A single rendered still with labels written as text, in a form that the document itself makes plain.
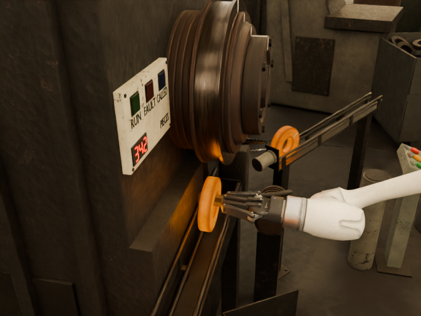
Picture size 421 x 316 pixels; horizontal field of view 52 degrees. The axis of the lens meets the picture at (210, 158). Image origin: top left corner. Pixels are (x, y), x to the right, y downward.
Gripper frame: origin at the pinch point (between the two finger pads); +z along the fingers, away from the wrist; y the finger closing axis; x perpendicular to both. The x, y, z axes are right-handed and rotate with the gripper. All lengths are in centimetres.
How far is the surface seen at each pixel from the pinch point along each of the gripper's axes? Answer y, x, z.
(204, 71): -0.2, 36.7, 2.8
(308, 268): 73, -83, -36
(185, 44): 6.1, 40.9, 9.6
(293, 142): 70, -13, -20
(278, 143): 62, -10, -14
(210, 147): 0.6, 15.9, 0.8
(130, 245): -27.2, 2.6, 12.4
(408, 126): 213, -57, -99
